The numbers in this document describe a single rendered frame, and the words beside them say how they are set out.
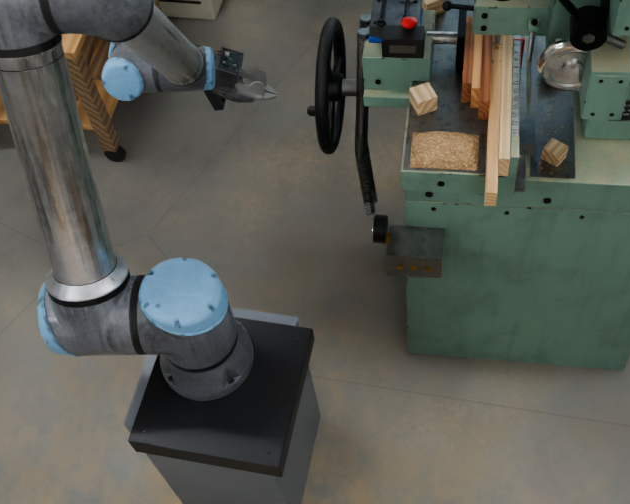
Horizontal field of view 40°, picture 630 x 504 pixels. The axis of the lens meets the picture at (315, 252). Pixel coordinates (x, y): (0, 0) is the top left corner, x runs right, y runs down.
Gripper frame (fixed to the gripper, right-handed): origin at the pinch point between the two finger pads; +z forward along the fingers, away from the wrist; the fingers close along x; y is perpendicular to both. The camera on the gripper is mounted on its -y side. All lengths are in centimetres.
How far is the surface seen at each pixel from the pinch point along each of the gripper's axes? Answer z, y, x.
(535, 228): 60, 15, -27
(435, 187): 33, 28, -35
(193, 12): -30, -81, 102
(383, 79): 19.5, 27.8, -12.3
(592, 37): 46, 61, -23
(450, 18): 30.8, 32.3, 5.9
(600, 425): 105, -37, -42
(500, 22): 35, 48, -10
